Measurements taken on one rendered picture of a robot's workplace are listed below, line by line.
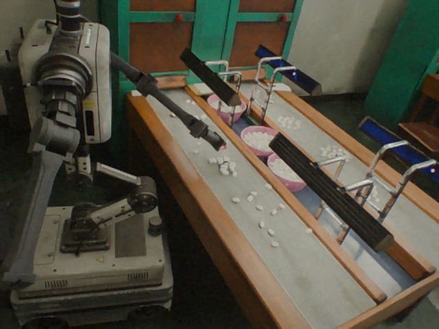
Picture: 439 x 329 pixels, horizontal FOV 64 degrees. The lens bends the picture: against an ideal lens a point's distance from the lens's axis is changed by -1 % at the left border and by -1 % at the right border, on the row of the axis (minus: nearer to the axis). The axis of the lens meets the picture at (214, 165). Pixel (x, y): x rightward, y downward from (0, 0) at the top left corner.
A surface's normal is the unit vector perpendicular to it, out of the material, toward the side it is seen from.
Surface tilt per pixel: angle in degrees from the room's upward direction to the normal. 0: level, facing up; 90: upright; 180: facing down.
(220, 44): 90
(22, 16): 90
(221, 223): 0
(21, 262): 56
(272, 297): 0
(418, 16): 90
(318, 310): 0
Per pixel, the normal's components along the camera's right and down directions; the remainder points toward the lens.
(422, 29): -0.92, 0.13
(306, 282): 0.15, -0.78
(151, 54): 0.47, 0.59
